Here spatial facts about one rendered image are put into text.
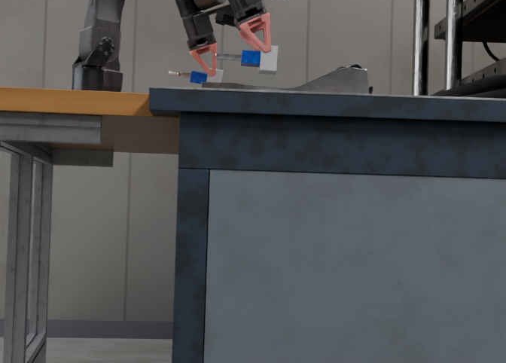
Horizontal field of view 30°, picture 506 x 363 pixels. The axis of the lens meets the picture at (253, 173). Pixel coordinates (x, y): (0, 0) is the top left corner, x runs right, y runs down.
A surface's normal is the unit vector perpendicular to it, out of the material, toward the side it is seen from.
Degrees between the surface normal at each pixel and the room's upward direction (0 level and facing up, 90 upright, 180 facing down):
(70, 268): 90
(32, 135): 90
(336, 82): 90
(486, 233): 90
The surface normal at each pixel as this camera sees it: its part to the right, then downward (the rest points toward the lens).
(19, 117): 0.13, -0.03
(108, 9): 0.56, -0.16
